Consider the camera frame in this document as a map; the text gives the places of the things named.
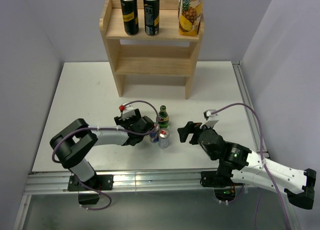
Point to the aluminium front rail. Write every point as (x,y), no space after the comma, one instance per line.
(54,183)

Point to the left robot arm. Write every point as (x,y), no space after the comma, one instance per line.
(72,144)

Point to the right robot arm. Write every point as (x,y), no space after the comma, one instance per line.
(240,165)

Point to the blue silver can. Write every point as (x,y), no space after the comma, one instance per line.
(163,138)
(154,135)

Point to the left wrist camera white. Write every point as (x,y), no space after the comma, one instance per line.
(127,110)

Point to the blue silver can left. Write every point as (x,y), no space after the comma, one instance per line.
(154,135)

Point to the green glass bottle right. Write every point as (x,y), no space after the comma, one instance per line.
(163,117)

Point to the pineapple juice carton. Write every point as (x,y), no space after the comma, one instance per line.
(190,17)

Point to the blue silver can right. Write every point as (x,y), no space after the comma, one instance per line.
(163,138)

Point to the black yellow tall can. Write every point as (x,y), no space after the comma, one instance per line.
(130,17)

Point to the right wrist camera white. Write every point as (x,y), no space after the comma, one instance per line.
(211,118)

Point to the aluminium side rail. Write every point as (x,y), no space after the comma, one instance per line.
(260,144)

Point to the dark grey can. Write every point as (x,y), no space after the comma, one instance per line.
(151,17)

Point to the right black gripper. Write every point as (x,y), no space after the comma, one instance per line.
(191,127)

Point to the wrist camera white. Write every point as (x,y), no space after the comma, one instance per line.
(211,118)
(127,110)

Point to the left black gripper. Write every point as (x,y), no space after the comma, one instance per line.
(119,120)

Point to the wooden two-tier shelf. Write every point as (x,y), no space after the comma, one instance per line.
(154,60)

